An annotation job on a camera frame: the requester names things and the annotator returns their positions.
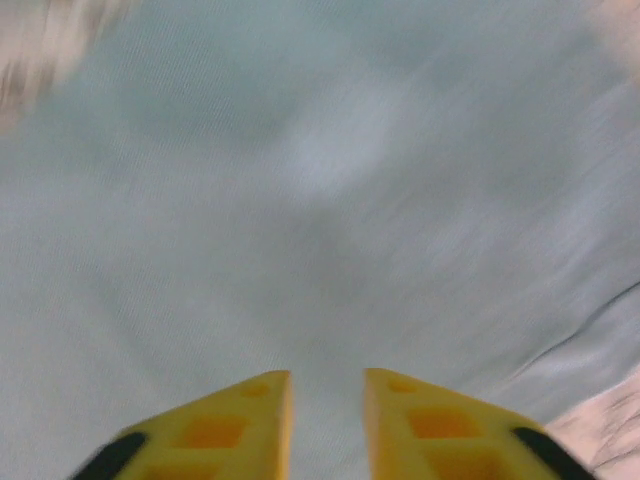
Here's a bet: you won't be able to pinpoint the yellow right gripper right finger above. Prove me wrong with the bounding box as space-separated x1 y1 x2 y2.
363 368 599 480

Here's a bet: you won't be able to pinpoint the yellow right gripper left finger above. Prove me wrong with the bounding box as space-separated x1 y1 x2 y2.
69 369 293 480

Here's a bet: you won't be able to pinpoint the light blue trousers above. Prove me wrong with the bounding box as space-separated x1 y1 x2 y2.
0 0 640 480

